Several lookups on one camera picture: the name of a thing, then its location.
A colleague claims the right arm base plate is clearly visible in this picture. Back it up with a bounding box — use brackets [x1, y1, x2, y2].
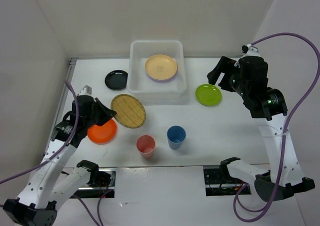
[203, 166, 244, 197]

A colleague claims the purple plate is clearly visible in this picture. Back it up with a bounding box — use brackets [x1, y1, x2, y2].
[146, 73, 177, 82]

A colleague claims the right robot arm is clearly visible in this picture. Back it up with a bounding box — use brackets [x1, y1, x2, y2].
[207, 56, 315, 202]

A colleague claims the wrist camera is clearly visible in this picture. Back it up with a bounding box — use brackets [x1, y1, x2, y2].
[241, 44, 260, 58]
[77, 85, 92, 96]

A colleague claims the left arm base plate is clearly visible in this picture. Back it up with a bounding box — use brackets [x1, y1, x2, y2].
[74, 168, 116, 199]

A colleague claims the black plate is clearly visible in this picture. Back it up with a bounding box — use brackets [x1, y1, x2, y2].
[104, 70, 128, 91]

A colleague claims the blue cup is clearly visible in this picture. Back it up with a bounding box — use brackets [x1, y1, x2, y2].
[166, 126, 187, 150]

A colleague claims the beige plate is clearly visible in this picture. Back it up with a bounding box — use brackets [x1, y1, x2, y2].
[144, 54, 178, 79]

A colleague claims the round bamboo mat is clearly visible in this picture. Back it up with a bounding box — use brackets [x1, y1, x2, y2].
[110, 94, 147, 129]

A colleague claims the orange plate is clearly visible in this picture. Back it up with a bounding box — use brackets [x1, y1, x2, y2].
[87, 119, 117, 144]

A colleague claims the green plate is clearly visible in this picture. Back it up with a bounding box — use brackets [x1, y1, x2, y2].
[195, 84, 222, 107]

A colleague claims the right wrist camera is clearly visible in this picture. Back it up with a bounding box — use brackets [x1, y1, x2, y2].
[241, 44, 260, 58]

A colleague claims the pink cup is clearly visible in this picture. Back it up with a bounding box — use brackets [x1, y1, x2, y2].
[135, 135, 156, 159]

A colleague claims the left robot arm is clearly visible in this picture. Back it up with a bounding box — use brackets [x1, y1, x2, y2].
[2, 95, 117, 226]

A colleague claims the white plastic bin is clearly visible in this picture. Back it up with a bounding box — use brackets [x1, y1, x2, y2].
[126, 40, 187, 105]

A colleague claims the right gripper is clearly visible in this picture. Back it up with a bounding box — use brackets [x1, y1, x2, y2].
[206, 55, 249, 96]

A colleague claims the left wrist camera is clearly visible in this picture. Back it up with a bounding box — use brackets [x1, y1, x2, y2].
[77, 85, 92, 96]

